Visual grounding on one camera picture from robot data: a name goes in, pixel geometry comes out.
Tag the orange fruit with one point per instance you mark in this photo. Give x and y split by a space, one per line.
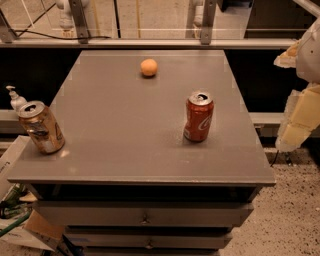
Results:
149 67

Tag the red coke can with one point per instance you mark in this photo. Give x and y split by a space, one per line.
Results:
199 107

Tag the white cardboard box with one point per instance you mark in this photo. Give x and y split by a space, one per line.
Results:
35 232

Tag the metal railing frame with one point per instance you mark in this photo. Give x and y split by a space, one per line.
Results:
155 24

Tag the grey drawer cabinet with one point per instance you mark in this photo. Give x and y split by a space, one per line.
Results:
127 181

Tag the green bottle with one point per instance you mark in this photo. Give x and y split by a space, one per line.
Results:
11 206

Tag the white pump dispenser bottle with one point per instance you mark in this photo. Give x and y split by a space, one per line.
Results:
17 101

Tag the gold soda can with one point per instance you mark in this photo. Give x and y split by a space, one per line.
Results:
40 124

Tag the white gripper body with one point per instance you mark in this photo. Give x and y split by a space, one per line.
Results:
309 58

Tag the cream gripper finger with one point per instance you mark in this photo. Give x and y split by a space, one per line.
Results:
301 117
288 58

